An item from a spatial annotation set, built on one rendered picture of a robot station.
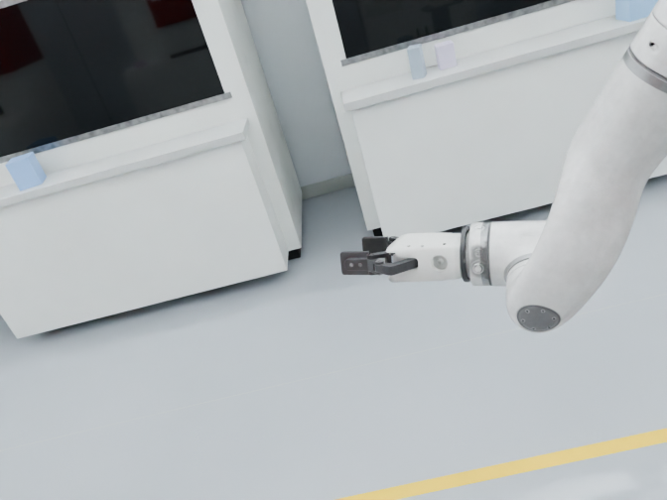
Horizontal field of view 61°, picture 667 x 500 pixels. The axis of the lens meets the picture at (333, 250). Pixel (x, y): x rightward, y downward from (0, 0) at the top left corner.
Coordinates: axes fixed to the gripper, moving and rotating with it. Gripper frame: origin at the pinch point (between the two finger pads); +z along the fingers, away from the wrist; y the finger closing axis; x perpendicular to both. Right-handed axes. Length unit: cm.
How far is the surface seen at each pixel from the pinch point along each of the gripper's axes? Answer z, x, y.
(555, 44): -25, 45, 222
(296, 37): 130, 75, 277
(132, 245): 187, -34, 162
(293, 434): 71, -97, 102
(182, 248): 163, -39, 173
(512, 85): -5, 28, 221
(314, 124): 131, 20, 294
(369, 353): 52, -81, 146
